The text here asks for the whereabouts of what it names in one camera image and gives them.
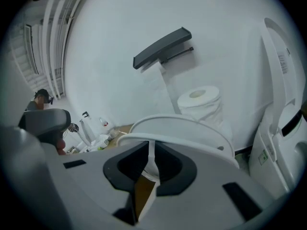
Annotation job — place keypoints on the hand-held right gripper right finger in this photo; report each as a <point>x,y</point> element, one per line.
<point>192,200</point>

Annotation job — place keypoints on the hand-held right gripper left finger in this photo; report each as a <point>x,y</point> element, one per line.
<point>96,188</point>

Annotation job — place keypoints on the white toilet seat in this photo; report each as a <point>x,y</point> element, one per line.
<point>192,138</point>

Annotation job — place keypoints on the wrapped toilet paper roll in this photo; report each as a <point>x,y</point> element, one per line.
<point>201,104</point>

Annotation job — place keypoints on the hanging toilet paper roll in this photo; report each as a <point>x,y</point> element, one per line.
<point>156,80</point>

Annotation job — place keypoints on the black toilet paper holder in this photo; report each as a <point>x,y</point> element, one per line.
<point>160,47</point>

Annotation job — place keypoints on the white toilet lid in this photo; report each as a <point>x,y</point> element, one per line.
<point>275,63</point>

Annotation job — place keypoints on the person's right hand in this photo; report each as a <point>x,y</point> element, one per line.
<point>61,147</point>

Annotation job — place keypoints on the white plastic bag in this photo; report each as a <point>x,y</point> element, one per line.
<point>100,141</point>

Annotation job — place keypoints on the white bottle black cap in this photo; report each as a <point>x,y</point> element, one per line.
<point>87,129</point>

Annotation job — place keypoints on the small metal fixture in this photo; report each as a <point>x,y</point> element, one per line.
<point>74,127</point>

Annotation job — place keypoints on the clear bottle red label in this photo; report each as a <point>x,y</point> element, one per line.
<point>104,123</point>

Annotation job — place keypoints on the white ceiling pipes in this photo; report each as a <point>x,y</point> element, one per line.
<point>56,44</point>

